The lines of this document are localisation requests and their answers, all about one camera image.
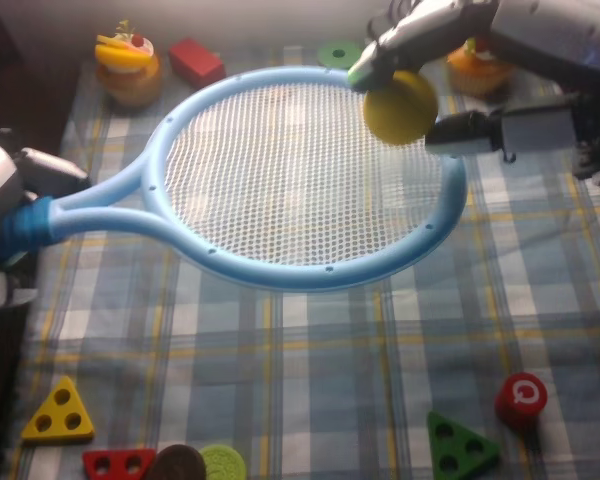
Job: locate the toy cupcake with orange slice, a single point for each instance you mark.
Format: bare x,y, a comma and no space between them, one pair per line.
130,75

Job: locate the light blue toy racket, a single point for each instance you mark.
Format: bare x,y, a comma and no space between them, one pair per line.
105,207

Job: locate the green triangle block with holes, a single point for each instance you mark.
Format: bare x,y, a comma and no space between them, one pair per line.
437,442

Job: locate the red cylinder block with print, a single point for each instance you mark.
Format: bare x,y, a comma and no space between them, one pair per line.
520,400

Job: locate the stacked coloured wooden rings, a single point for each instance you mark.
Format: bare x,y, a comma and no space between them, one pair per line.
327,54

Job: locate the yellow foam ball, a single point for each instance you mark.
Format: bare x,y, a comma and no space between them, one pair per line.
400,110

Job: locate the toy cupcake with strawberry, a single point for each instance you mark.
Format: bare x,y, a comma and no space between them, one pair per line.
480,75

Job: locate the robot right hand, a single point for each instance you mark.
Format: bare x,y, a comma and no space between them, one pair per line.
545,30

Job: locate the brown toy sandwich cookie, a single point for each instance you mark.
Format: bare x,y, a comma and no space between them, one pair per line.
177,465

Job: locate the yellow triangle block with holes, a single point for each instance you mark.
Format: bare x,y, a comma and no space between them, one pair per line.
55,435

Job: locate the red rectangular wooden block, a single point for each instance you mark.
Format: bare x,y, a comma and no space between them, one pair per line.
195,62

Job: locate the green toy sandwich cookie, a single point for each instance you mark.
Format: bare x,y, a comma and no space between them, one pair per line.
225,462

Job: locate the red trapezoid block with holes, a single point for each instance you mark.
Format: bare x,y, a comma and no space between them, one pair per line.
116,465

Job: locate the blue plaid tablecloth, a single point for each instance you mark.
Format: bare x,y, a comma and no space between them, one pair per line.
330,360

